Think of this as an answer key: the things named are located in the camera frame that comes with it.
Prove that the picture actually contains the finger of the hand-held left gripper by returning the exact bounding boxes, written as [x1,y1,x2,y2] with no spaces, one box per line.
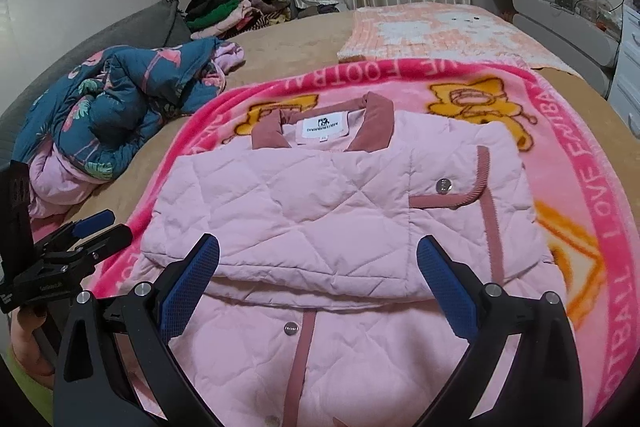
[37,209,116,254]
[75,228,134,264]

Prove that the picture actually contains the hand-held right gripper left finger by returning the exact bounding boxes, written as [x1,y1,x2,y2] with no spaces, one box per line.
[52,233,221,427]

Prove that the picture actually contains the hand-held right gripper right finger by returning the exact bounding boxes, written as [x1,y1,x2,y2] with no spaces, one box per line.
[416,234,586,427]

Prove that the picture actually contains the pink quilted jacket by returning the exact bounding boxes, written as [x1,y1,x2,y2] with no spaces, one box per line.
[117,92,568,427]

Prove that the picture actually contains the pile of clothes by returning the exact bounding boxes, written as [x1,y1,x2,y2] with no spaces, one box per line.
[185,0,351,40]

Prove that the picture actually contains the person's left hand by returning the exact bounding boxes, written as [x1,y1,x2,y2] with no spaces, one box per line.
[7,305,57,391]

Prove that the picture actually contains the blue floral quilt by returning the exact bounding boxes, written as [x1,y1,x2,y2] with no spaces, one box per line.
[12,38,246,220]

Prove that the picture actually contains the pink printed blanket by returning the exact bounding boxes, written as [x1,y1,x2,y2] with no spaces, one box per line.
[87,57,640,408]

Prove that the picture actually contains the grey pillow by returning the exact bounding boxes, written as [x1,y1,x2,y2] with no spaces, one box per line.
[0,0,193,138]

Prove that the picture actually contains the light pink patterned blanket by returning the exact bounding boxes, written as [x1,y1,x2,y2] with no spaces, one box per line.
[337,3,583,75]

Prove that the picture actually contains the bed with tan sheet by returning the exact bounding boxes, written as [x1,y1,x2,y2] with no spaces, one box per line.
[0,4,638,258]

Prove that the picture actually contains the white drawer cabinet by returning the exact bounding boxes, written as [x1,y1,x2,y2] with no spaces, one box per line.
[607,2,640,128]

